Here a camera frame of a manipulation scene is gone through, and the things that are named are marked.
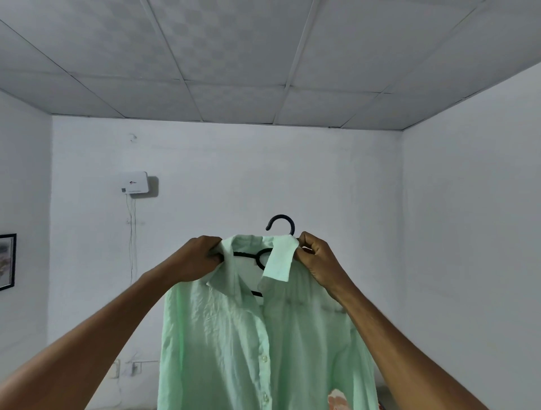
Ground person's left hand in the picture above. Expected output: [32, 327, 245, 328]
[167, 235, 225, 284]

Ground person's right hand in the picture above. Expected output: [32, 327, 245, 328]
[297, 231, 358, 303]

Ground black hanger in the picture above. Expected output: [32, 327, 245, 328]
[219, 214, 296, 298]

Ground mint green shirt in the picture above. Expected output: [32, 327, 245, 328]
[156, 234, 379, 410]

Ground person's left forearm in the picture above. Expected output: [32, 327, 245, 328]
[0, 266, 187, 410]

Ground person's right forearm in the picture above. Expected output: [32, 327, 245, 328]
[334, 287, 491, 410]

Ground floral bedsheet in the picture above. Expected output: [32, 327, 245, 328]
[327, 388, 354, 410]

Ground black framed picture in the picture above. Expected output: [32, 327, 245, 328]
[0, 233, 17, 292]

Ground thin cable on wall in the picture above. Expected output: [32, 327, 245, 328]
[125, 194, 137, 284]

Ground white wall-mounted device box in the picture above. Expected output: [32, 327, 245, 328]
[118, 171, 149, 197]

